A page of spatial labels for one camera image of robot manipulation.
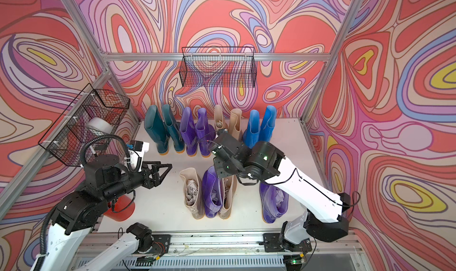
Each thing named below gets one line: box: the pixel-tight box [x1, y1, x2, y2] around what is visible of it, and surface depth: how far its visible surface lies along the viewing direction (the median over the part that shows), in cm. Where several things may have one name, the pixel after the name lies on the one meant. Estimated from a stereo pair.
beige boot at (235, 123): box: [228, 108, 243, 142], surface depth 88 cm
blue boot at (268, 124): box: [258, 104, 277, 143], surface depth 88 cm
